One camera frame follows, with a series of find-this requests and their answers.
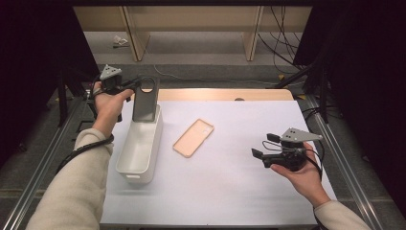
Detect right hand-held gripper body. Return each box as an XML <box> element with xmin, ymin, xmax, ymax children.
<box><xmin>261</xmin><ymin>127</ymin><xmax>324</xmax><ymax>172</ymax></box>

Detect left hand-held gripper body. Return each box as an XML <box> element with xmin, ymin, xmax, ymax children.
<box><xmin>99</xmin><ymin>64</ymin><xmax>129</xmax><ymax>96</ymax></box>

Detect grey phone case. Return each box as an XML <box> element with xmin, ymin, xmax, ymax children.
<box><xmin>131</xmin><ymin>75</ymin><xmax>160</xmax><ymax>123</ymax></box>

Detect white plastic storage box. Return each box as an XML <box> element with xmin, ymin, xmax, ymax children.
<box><xmin>115</xmin><ymin>104</ymin><xmax>164</xmax><ymax>185</ymax></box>

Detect peach phone case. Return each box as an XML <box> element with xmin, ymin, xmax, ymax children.
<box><xmin>172</xmin><ymin>118</ymin><xmax>215</xmax><ymax>159</ymax></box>

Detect person's left hand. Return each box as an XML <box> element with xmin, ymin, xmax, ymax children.
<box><xmin>92</xmin><ymin>80</ymin><xmax>135</xmax><ymax>138</ymax></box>

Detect person's right hand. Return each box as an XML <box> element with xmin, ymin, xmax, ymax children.
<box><xmin>270</xmin><ymin>142</ymin><xmax>332</xmax><ymax>209</ymax></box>

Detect crumpled white paper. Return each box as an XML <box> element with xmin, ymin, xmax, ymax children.
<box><xmin>112</xmin><ymin>34</ymin><xmax>129</xmax><ymax>49</ymax></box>

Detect white table sheet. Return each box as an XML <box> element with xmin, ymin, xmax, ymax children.
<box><xmin>99</xmin><ymin>100</ymin><xmax>338</xmax><ymax>227</ymax></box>

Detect black metal stand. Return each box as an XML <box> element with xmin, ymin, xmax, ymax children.
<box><xmin>56</xmin><ymin>68</ymin><xmax>103</xmax><ymax>128</ymax></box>
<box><xmin>273</xmin><ymin>58</ymin><xmax>330</xmax><ymax>124</ymax></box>

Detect black curtain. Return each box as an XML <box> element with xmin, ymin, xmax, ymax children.
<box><xmin>0</xmin><ymin>0</ymin><xmax>103</xmax><ymax>167</ymax></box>
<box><xmin>292</xmin><ymin>0</ymin><xmax>406</xmax><ymax>219</ymax></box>

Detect beige wooden desk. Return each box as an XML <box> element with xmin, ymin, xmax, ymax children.
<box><xmin>73</xmin><ymin>5</ymin><xmax>312</xmax><ymax>62</ymax></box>

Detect right hand-held gripper cable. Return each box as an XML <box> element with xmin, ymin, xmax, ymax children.
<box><xmin>261</xmin><ymin>139</ymin><xmax>324</xmax><ymax>180</ymax></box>

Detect hand-held gripper cable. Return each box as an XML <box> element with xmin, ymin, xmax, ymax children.
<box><xmin>56</xmin><ymin>74</ymin><xmax>115</xmax><ymax>175</ymax></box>
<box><xmin>261</xmin><ymin>139</ymin><xmax>324</xmax><ymax>180</ymax></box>

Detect thin white floor cable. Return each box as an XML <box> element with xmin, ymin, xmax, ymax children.
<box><xmin>152</xmin><ymin>64</ymin><xmax>280</xmax><ymax>86</ymax></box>

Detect left hand-held gripper cable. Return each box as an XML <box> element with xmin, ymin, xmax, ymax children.
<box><xmin>56</xmin><ymin>74</ymin><xmax>115</xmax><ymax>175</ymax></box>

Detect aluminium floor rail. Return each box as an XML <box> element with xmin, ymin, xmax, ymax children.
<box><xmin>305</xmin><ymin>95</ymin><xmax>384</xmax><ymax>230</ymax></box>
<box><xmin>0</xmin><ymin>97</ymin><xmax>82</xmax><ymax>230</ymax></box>

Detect bundle of black cables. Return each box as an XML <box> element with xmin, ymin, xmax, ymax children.
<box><xmin>258</xmin><ymin>5</ymin><xmax>308</xmax><ymax>75</ymax></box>

